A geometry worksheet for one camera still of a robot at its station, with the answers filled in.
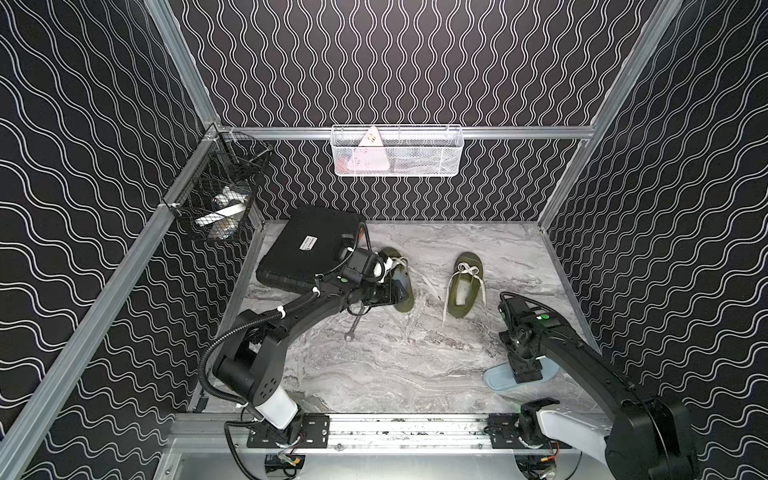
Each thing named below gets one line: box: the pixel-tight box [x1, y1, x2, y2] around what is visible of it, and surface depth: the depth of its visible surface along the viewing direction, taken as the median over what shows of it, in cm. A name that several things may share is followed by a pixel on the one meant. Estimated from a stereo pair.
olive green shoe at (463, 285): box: [443, 252, 486, 324], surface depth 99 cm
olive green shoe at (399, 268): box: [386, 247, 415, 313], surface depth 100 cm
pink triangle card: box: [347, 126, 390, 170], surface depth 91 cm
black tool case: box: [256, 205, 363, 292], surface depth 106 cm
